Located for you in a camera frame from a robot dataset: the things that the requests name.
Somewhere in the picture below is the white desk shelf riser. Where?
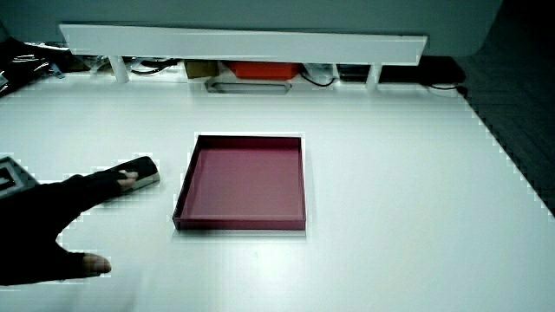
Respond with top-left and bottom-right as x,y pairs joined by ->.
58,23 -> 428,86

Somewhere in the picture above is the black eraser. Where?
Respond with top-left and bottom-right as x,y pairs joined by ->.
108,156 -> 161,192

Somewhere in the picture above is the person's left hand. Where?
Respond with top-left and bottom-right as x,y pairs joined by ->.
0,155 -> 140,287

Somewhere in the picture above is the orange box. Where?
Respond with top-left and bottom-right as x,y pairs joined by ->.
226,61 -> 303,81

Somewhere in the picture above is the black plastic bag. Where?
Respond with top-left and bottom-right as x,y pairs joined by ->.
0,36 -> 74,99

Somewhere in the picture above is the brown cardboard box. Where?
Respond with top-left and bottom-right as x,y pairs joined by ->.
183,60 -> 220,81

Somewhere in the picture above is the black cable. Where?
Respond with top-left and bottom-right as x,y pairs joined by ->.
299,70 -> 336,88
128,59 -> 180,76
426,82 -> 470,97

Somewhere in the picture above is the dark red shallow tray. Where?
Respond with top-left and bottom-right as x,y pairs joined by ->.
172,134 -> 307,231

